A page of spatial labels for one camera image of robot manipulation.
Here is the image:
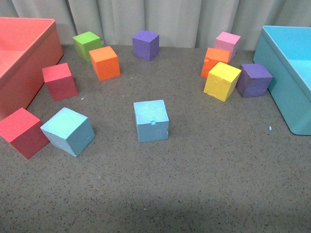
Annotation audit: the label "light blue foam cube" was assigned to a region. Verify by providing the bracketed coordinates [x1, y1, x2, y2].
[133, 100, 169, 143]
[40, 107, 95, 157]

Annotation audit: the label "orange foam cube on left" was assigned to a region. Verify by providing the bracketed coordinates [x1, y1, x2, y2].
[89, 46, 121, 81]

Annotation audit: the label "purple foam cube at back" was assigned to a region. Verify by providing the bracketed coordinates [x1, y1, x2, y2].
[132, 30, 159, 61]

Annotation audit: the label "orange foam cube by yellow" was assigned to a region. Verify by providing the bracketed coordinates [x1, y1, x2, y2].
[201, 48, 230, 78]

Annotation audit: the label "white curtain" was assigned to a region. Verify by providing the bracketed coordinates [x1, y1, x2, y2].
[0, 0, 311, 50]

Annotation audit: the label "green foam cube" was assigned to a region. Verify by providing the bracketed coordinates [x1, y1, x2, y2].
[72, 32, 102, 63]

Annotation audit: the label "pink foam cube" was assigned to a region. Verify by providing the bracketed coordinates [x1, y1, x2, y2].
[214, 32, 241, 62]

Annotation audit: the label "red foam cube at back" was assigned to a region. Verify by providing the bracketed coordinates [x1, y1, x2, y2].
[42, 63, 78, 101]

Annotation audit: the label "red foam cube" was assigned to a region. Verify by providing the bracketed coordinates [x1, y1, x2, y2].
[42, 63, 78, 101]
[0, 108, 50, 159]

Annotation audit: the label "purple foam cube near bin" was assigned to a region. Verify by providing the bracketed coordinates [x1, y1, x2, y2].
[236, 64, 273, 98]

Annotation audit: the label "red foam cube in front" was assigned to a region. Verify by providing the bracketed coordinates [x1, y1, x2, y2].
[0, 108, 50, 159]

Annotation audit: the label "light blue plastic bin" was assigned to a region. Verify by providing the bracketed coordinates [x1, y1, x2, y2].
[253, 26, 311, 135]

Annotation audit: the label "red plastic bin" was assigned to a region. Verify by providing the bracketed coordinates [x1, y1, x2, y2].
[0, 17, 63, 119]

